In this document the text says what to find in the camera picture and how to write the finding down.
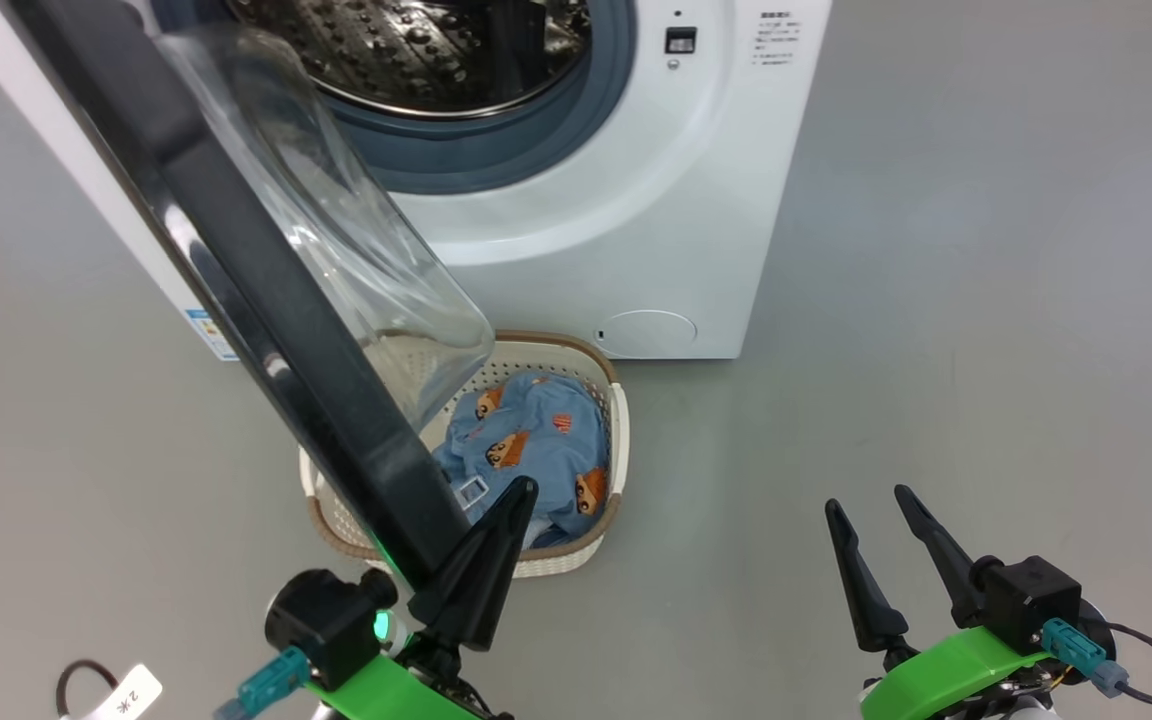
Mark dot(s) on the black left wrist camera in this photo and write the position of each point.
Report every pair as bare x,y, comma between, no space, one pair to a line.
326,620

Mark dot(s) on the teal right camera connector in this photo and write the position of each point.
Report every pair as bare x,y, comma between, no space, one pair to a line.
1076,650

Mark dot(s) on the perforated steel washing machine drum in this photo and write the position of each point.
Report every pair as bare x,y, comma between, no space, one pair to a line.
436,50

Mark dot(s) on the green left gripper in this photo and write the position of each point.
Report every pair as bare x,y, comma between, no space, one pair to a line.
386,695

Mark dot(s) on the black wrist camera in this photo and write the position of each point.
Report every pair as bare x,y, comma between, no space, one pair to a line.
326,620
1031,600

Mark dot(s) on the teal camera connector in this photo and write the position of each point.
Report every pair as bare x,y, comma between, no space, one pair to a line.
276,680
1076,650

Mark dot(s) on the blue energy label sticker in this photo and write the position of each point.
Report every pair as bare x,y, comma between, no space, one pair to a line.
213,335

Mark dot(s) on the cream perforated laundry basket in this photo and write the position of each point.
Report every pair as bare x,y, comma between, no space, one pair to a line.
596,380

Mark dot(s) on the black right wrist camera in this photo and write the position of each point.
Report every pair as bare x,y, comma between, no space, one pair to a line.
1031,600

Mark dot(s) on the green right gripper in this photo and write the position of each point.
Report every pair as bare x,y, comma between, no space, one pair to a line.
936,675

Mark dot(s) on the white front-load washing machine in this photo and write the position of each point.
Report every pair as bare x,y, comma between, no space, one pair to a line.
616,230

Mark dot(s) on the grey rubber door gasket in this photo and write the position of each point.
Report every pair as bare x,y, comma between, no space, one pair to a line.
576,120

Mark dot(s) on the black round glass washer door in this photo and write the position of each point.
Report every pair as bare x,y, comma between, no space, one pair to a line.
266,300

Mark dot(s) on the small printed text sticker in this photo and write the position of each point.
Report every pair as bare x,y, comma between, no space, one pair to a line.
777,40

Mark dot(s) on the teal left camera connector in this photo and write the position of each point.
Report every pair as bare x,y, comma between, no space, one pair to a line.
276,680

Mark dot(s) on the round white drain filter cover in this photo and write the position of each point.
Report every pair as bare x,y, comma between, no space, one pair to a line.
648,333

